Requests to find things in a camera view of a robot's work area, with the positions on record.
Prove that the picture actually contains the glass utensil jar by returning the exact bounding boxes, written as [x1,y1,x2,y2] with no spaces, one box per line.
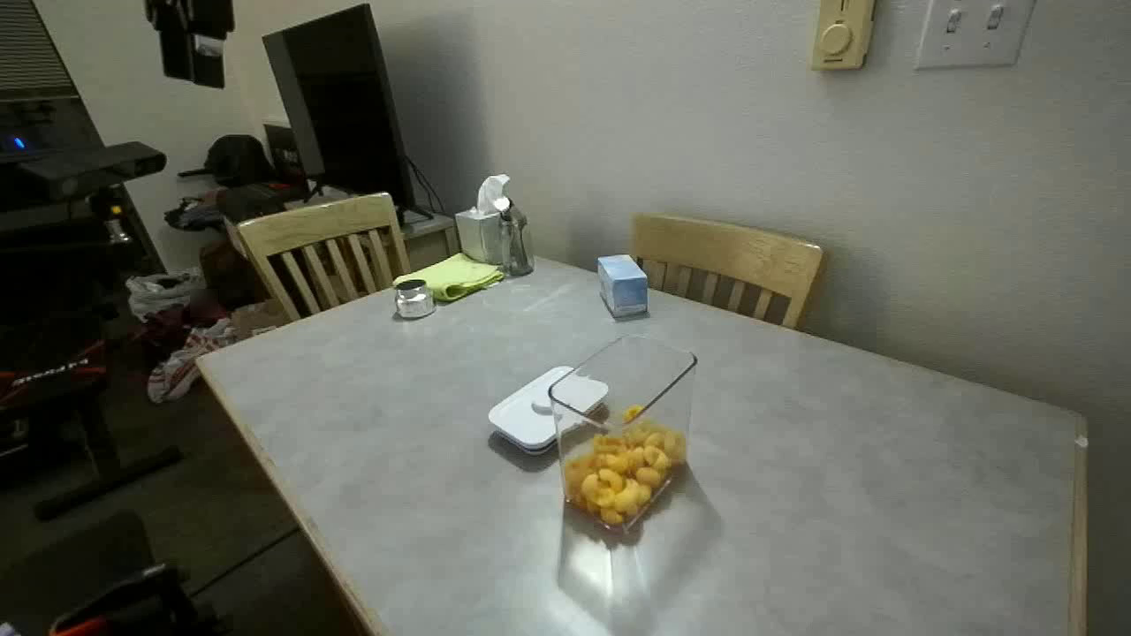
[491,194,538,278]

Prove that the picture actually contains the white rectangular container lid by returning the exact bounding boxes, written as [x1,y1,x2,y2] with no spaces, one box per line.
[483,364,612,454]

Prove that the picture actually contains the small blue cardboard box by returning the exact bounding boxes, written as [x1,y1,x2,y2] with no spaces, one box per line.
[592,252,653,320]

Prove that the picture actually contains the clear container with yellow food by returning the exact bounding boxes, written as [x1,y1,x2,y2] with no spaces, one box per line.
[562,401,688,530]

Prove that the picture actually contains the beige wall thermostat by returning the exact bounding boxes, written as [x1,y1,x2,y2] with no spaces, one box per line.
[809,0,880,73]

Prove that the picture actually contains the white light switch plate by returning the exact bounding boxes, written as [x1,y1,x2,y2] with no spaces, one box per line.
[913,0,1040,73]

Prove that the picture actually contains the wooden slat-back chair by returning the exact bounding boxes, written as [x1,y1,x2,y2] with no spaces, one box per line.
[233,192,412,325]
[628,208,827,332]

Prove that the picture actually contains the black and red bag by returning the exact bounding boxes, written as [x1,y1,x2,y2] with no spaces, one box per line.
[46,563,216,636]

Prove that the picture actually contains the black cap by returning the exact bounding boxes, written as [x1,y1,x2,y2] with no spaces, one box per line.
[206,132,275,192]

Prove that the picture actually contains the red and white cloth pile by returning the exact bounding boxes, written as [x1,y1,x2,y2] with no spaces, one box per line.
[140,298,285,405]

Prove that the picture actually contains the black sensor camera bar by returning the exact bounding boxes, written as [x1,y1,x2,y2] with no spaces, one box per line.
[0,136,168,206]

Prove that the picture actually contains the lime green cloth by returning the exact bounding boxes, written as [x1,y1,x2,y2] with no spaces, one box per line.
[393,252,504,307]

